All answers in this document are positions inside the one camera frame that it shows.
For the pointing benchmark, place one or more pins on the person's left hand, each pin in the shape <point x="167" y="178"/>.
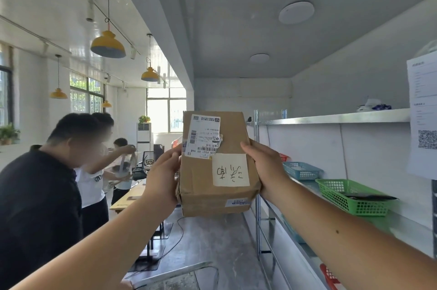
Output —
<point x="160" y="177"/>

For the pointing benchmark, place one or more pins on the person's right hand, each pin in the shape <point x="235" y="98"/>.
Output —
<point x="269" y="170"/>

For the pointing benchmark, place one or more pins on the person's right thumb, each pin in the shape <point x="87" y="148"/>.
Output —
<point x="250" y="149"/>

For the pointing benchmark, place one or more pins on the person's left thumb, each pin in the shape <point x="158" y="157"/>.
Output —
<point x="174" y="156"/>

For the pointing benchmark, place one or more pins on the brown cardboard parcel box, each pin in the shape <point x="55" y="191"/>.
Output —
<point x="211" y="177"/>

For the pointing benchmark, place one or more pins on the person's right forearm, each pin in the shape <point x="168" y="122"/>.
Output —
<point x="341" y="235"/>

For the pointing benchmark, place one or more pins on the person's left forearm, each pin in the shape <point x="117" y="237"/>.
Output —
<point x="102" y="238"/>

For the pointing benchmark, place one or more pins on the black office chair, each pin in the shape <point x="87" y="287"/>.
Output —
<point x="143" y="167"/>

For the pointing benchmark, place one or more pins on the red plastic basket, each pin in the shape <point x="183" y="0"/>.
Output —
<point x="329" y="278"/>
<point x="284" y="157"/>

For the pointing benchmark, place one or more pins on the white standing air conditioner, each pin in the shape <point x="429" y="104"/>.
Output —
<point x="143" y="138"/>

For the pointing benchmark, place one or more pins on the small green potted plant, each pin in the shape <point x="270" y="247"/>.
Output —
<point x="144" y="119"/>

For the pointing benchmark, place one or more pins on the blue plastic basket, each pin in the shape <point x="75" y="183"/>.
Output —
<point x="302" y="171"/>

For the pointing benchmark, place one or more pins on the wooden table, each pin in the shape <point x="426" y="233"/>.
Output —
<point x="131" y="196"/>

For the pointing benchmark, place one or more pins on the round white ceiling light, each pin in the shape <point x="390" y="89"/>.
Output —
<point x="296" y="12"/>
<point x="259" y="58"/>

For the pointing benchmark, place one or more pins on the green plastic basket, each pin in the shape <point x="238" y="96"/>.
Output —
<point x="336" y="190"/>

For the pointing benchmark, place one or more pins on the metal shelving unit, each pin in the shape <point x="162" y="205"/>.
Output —
<point x="341" y="119"/>

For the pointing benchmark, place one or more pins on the white track spotlight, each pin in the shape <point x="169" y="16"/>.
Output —
<point x="89" y="11"/>
<point x="133" y="52"/>

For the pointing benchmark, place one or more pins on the black flat packet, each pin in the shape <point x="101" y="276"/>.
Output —
<point x="370" y="197"/>

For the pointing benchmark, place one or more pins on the white and blue packet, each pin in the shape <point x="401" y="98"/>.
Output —
<point x="372" y="105"/>

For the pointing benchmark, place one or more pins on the white printed paper notice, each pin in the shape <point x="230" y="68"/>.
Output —
<point x="421" y="112"/>

